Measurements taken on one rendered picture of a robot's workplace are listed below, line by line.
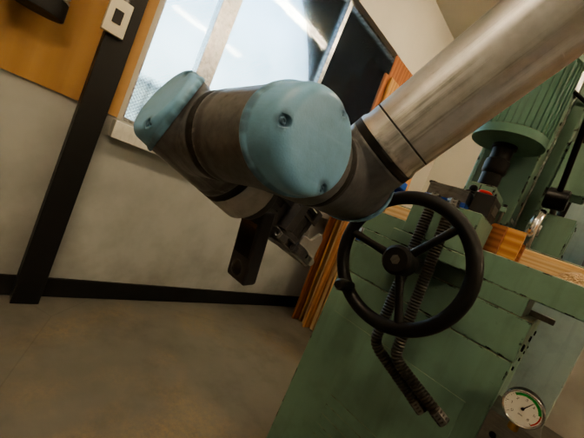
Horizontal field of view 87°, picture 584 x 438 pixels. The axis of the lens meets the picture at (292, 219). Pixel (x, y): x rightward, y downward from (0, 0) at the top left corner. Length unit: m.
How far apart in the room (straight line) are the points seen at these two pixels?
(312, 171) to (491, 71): 0.19
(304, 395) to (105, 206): 1.19
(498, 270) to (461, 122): 0.50
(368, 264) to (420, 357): 0.25
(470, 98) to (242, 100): 0.21
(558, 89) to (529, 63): 0.69
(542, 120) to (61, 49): 1.58
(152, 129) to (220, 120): 0.08
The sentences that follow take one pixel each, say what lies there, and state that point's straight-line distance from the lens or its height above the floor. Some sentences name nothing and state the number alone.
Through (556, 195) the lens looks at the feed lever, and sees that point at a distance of 1.10.
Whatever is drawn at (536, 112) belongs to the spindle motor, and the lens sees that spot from 1.00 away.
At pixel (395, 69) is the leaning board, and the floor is 2.02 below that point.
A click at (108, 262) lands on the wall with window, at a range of 1.78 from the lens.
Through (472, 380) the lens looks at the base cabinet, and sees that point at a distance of 0.82.
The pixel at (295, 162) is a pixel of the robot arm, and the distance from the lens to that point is 0.23.
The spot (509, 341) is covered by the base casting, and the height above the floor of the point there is 0.75.
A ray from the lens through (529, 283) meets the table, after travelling 0.79.
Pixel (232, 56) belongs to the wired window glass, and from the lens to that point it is 1.88.
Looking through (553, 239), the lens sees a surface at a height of 1.01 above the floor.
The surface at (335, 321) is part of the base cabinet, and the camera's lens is 0.93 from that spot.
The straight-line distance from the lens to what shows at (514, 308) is 0.79.
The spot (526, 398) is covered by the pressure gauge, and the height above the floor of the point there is 0.68.
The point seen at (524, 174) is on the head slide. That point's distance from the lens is 1.10.
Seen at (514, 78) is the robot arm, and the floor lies 1.02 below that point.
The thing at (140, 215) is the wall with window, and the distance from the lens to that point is 1.71.
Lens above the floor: 0.85
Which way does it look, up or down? 4 degrees down
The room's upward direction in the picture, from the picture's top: 23 degrees clockwise
